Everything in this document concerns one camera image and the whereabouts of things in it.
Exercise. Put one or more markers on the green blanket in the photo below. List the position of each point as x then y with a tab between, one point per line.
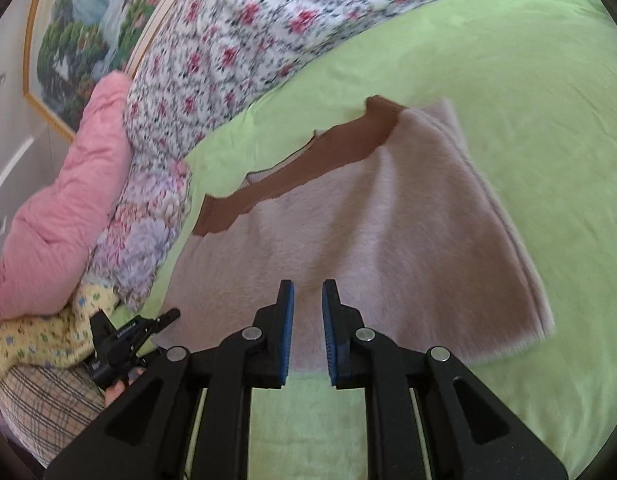
538	110

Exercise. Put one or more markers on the gold framed landscape painting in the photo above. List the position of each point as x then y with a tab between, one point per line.
78	35

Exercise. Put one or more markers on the plaid cloth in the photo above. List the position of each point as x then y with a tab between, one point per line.
43	405

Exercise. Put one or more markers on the yellow cartoon print cloth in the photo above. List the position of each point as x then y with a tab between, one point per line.
38	345

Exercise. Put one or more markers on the pastel floral ruffled pillow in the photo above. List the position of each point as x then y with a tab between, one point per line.
138	230

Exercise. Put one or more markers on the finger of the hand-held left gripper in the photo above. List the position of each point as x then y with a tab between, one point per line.
161	321

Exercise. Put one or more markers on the pink quilt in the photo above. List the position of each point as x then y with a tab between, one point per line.
53	210

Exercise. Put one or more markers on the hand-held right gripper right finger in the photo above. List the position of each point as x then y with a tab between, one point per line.
331	335

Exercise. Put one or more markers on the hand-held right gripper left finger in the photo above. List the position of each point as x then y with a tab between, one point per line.
287	330

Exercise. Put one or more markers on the person's left hand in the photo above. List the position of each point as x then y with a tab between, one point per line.
116	392

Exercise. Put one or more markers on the beige knit sweater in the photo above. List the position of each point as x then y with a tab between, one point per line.
388	220

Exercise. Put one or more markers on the red floral quilt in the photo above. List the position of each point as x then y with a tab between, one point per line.
248	35

